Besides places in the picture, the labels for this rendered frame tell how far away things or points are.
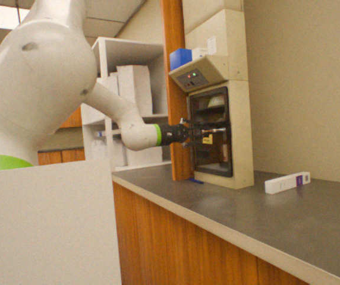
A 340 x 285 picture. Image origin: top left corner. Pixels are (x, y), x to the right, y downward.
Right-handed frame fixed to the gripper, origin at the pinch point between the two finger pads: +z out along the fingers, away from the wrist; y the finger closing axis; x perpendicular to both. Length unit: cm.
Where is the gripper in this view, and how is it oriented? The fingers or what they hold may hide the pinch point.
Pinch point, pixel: (208, 130)
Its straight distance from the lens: 115.0
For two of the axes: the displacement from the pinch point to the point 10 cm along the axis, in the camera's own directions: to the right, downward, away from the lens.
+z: 8.8, -0.9, 4.8
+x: -4.8, -0.1, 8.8
